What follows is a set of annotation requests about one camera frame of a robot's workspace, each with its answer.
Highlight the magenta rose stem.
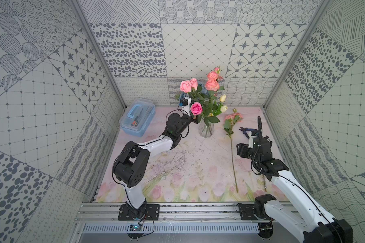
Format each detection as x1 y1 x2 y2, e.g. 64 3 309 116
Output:
190 102 203 123

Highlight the large coral pink rose stem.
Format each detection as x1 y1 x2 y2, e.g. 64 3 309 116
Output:
224 108 243 192

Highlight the coral rose cluster stem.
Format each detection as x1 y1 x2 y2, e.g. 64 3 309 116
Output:
205 67 224 99

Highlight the light pink rose stem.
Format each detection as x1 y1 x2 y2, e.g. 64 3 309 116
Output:
178 78 199 101

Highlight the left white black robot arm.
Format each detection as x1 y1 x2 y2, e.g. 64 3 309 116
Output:
112 113 196 219

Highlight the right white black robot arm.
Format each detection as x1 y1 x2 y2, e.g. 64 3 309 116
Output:
236 136 353 243

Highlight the clear glass vase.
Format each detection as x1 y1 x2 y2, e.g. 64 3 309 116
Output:
198 119 215 138

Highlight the screwdriver inside toolbox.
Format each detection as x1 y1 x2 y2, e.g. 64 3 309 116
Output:
131 108 144 127

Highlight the blue clear plastic toolbox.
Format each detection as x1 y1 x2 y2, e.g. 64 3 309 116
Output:
119 98 156 137

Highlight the blue hydrangea flower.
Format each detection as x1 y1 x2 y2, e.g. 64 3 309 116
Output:
198 83 208 95

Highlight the cream tulip stem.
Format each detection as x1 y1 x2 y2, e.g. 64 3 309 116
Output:
207 94 228 117

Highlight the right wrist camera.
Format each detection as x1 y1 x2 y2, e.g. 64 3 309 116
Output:
248 135 257 148

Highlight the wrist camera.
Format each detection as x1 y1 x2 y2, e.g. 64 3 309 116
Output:
179 97 192 115
248 135 257 148

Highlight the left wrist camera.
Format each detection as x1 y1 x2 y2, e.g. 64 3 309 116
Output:
179 97 192 115

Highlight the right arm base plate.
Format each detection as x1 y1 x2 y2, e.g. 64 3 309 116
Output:
236 202 261 221

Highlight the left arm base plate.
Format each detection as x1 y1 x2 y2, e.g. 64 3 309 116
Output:
118 203 160 221

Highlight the aluminium rail frame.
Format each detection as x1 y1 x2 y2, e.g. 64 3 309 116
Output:
75 202 271 223

